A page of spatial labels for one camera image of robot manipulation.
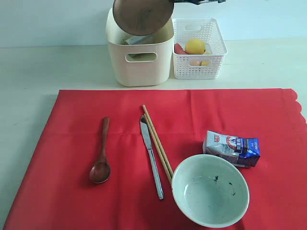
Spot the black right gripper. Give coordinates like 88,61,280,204
173,0,226,5

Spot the yellow lemon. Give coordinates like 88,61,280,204
185,38,206,55

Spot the red salmon sushi piece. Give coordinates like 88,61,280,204
174,43,187,55

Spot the brown wooden plate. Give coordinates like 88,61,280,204
112,0,174,36

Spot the orange cheese wedge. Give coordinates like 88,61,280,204
201,51,211,66

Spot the stainless steel cup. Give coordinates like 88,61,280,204
120,35,156,62

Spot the wooden chopstick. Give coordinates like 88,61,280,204
142,104,173,182
144,114,172,184

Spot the stainless steel table knife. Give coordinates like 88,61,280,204
140,115,164,200

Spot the blue white milk carton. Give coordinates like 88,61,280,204
202,131,260,168

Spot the pale green ceramic bowl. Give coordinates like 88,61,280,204
171,154,250,228

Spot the brown wooden spoon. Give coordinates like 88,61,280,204
90,117,111,184

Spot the orange fried food piece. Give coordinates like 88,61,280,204
189,61,201,66

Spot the white lattice plastic basket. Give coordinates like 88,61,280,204
172,18,227,80

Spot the cream plastic bin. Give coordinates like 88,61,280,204
106,9,174,86

